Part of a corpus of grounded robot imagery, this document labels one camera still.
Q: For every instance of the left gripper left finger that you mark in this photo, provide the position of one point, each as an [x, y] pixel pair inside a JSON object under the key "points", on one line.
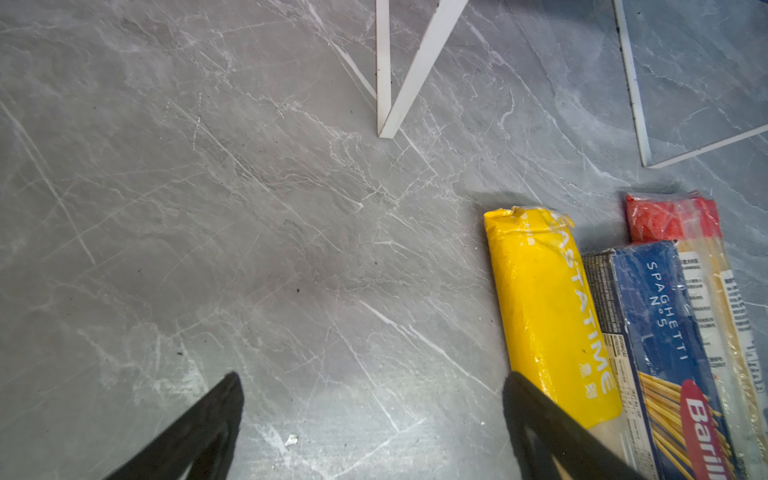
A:
{"points": [[200, 444]]}

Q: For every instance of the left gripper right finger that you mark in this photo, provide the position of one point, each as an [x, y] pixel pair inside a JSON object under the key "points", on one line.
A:
{"points": [[548, 443]]}

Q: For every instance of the yellow Pastatime spaghetti bag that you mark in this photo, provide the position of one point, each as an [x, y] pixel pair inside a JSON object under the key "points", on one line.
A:
{"points": [[550, 324]]}

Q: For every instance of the blue Barilla spaghetti box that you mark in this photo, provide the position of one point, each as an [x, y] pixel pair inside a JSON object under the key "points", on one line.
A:
{"points": [[677, 427]]}

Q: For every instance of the red-ended spaghetti bag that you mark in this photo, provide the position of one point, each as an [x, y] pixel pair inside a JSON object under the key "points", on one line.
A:
{"points": [[692, 222]]}

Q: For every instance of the white two-tier shelf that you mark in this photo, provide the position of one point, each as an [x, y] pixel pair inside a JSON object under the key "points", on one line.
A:
{"points": [[391, 110]]}

